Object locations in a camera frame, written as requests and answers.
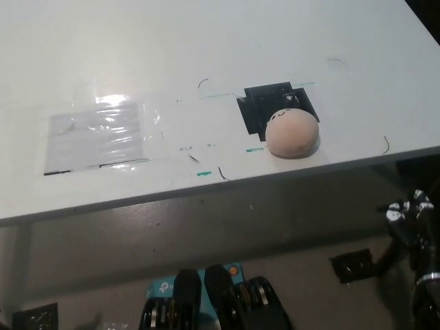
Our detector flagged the teal router box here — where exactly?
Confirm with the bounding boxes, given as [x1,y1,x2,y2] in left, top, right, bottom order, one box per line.
[146,263,245,316]

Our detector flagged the glossy grey sheet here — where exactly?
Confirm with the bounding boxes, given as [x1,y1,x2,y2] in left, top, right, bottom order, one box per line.
[43,102,145,175]

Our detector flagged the black robot body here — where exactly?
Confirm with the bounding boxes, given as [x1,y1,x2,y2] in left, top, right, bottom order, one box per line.
[139,263,294,330]

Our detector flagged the clear plastic film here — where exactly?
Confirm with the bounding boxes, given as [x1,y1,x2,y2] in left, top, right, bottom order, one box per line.
[37,89,173,177]

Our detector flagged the black floor tape mark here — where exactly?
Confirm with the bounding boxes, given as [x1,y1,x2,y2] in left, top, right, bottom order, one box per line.
[329,249,376,284]
[12,303,59,330]

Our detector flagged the pink dumpling toy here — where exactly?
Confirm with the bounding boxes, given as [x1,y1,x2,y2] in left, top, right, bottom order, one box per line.
[264,107,320,159]

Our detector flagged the black square mask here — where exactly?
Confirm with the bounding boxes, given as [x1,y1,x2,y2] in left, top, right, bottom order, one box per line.
[236,81,320,142]

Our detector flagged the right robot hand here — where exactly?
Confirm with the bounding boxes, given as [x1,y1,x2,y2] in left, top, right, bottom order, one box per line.
[374,188,440,286]

